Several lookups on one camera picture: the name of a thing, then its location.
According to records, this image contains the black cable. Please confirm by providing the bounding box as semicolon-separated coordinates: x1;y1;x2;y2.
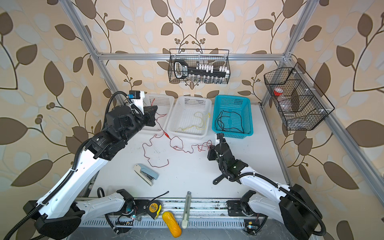
214;109;246;134

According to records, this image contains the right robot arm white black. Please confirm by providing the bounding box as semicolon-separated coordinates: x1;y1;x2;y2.
208;143;327;240

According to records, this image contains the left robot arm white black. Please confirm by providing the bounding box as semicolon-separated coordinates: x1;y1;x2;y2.
5;91;158;240

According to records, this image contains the left white plastic basket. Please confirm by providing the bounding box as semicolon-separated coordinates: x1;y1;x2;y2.
141;94;175;135

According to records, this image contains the white plastic basket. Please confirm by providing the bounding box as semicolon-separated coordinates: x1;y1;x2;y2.
141;94;175;135
167;96;212;139

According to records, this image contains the green black pipe wrench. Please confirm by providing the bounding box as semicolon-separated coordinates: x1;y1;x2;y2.
213;175;226;185

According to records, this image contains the middle white plastic basket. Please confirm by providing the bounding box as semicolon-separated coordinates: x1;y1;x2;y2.
167;96;212;139

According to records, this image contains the teal plastic basket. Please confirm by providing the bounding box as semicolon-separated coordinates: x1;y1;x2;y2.
212;95;254;139

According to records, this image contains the black socket tool set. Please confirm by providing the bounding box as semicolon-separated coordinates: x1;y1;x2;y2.
173;60;231;80

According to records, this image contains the grey blue stapler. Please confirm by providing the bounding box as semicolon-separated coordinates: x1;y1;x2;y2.
133;164;159;186

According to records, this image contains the white utility knife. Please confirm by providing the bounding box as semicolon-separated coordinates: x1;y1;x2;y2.
181;191;192;229

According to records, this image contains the yellow black tape measure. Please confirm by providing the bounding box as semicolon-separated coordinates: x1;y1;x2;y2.
146;191;169;220

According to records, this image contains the yellow corn cob toy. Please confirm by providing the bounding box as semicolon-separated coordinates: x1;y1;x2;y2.
162;212;182;238

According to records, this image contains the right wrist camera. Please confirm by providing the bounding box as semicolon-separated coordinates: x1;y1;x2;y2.
216;133;226;152

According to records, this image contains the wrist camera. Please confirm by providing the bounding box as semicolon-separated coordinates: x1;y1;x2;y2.
216;133;226;152
129;90;145;113

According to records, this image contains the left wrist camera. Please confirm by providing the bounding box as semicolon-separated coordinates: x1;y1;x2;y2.
129;90;145;113

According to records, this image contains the back black wire basket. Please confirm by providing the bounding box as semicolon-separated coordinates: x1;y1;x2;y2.
168;48;231;85

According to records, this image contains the black wire basket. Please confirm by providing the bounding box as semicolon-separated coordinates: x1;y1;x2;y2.
168;48;231;85
264;63;335;131

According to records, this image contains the aluminium frame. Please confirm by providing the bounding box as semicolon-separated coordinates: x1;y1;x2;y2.
74;1;384;240

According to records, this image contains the right black wire basket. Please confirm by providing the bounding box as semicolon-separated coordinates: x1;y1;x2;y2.
264;63;335;131

